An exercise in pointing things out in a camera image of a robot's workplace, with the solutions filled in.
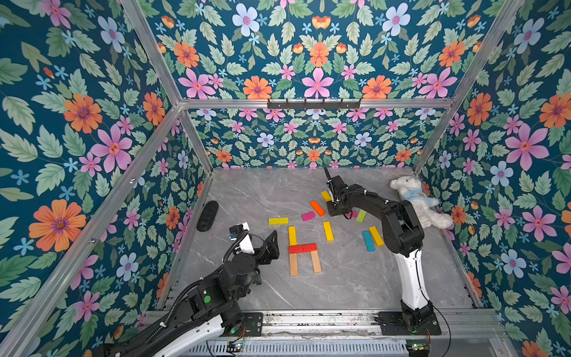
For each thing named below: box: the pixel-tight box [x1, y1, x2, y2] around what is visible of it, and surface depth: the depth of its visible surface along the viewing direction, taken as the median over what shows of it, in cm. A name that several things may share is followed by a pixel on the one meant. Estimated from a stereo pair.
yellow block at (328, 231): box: [322, 221, 336, 242], surface depth 97 cm
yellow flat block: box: [268, 217, 290, 226], surface depth 100 cm
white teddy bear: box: [389, 175, 454, 230], surface depth 100 cm
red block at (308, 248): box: [301, 243, 318, 253], surface depth 94 cm
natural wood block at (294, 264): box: [289, 252, 299, 276], surface depth 88 cm
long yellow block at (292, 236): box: [288, 226, 298, 247], surface depth 95 cm
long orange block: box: [309, 200, 326, 217], surface depth 106 cm
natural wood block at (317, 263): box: [310, 249, 322, 273], surface depth 88 cm
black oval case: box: [196, 200, 220, 233], surface depth 100 cm
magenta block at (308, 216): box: [301, 211, 316, 222], surface depth 103 cm
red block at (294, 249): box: [287, 244, 303, 254], surface depth 92 cm
